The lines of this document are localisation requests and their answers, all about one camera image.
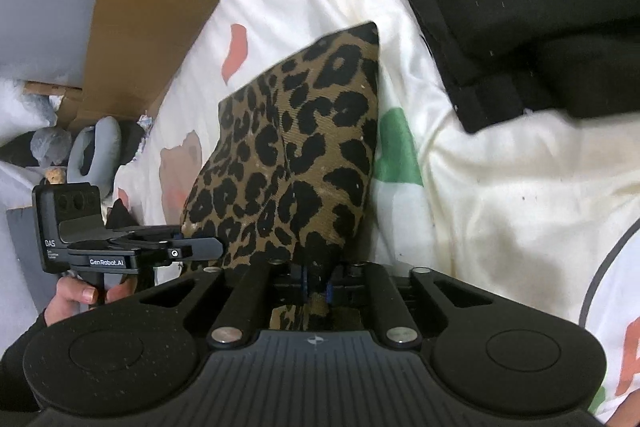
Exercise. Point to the black flat cloth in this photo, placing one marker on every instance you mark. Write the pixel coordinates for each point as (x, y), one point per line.
(131, 135)

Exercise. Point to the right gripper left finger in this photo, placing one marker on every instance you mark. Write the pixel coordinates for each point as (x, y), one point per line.
(248, 308)

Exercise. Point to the white pillow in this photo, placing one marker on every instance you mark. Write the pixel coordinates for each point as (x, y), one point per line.
(22, 112)

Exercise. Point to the person left hand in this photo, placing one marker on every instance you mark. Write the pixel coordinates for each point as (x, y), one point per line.
(71, 293)

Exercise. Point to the grey neck pillow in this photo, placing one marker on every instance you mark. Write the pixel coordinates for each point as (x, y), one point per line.
(94, 157)

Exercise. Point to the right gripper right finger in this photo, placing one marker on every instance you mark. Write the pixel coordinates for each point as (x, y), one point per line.
(364, 301)

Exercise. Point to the black garment on pile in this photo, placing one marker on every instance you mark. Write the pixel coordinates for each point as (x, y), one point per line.
(119, 217)

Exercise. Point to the cream bear print blanket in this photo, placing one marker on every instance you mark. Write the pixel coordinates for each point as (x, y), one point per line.
(541, 210)

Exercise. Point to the crumpled plastic bag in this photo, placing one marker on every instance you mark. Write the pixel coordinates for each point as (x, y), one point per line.
(51, 146)

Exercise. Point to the black sleeve left forearm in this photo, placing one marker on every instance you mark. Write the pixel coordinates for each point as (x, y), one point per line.
(15, 393)

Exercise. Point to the small plush toy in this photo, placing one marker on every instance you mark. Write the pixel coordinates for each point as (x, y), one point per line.
(55, 175)

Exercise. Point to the leopard print garment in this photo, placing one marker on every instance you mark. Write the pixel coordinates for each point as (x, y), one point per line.
(290, 174)

